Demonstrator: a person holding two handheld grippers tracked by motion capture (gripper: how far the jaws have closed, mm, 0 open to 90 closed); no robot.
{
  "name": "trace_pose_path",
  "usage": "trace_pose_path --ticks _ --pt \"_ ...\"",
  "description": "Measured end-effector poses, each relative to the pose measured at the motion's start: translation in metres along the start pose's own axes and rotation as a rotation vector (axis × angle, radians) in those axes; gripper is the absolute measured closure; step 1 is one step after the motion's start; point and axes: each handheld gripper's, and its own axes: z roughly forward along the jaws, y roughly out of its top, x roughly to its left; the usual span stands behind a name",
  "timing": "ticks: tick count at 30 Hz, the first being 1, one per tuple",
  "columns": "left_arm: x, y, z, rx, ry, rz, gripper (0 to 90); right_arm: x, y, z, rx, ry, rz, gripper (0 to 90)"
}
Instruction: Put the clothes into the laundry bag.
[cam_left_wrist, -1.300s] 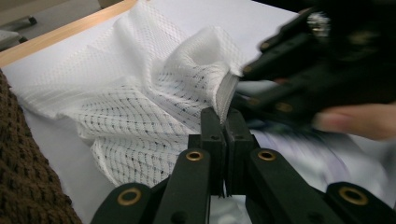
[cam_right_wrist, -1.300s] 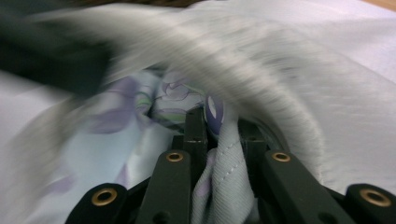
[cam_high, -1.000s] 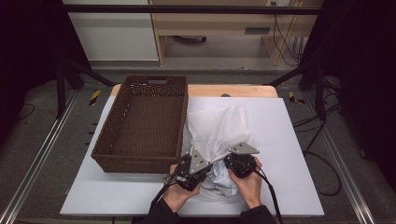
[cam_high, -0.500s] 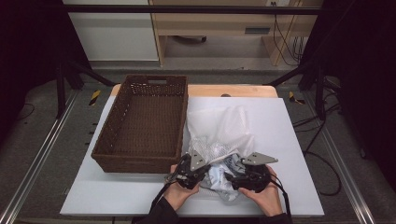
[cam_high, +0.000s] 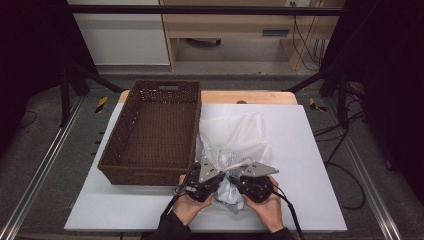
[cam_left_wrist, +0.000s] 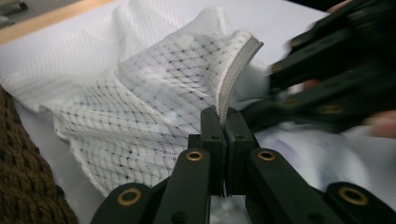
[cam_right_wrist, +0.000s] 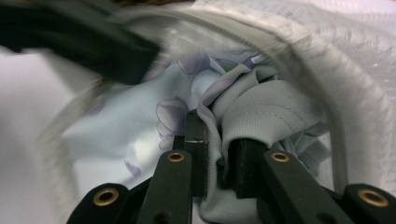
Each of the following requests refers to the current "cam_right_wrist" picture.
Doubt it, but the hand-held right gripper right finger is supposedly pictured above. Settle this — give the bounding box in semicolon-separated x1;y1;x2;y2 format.
228;137;357;224

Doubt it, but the grey patterned garment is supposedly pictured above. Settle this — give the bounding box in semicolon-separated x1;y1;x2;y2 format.
60;50;338;224

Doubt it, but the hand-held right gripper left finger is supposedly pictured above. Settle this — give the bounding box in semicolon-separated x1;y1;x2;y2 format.
135;108;209;224

